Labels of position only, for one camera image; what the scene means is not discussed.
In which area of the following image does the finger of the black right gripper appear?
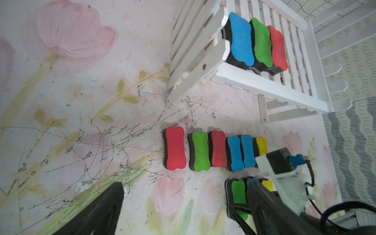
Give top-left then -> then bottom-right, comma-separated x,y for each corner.
228,203 -> 256,235

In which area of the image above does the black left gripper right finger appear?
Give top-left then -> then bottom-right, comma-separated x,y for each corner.
246,181 -> 322,235

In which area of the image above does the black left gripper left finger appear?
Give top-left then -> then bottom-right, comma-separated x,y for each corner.
55,182 -> 124,235

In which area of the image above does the green eraser shelf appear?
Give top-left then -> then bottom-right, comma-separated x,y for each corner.
225,179 -> 246,220
250,17 -> 273,74
188,132 -> 211,172

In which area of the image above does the blue eraser shelf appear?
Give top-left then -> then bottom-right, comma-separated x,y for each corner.
226,136 -> 244,172
240,135 -> 256,168
222,12 -> 255,70
242,176 -> 259,187

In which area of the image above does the yellow eraser shelf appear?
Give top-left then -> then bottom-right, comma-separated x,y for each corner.
259,178 -> 274,192
253,137 -> 268,159

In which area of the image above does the red eraser shelf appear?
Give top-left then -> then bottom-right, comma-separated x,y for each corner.
266,25 -> 288,75
163,126 -> 187,171
208,130 -> 227,168

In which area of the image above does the white slatted wooden shelf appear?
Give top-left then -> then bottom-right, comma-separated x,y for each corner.
166,1 -> 376,123

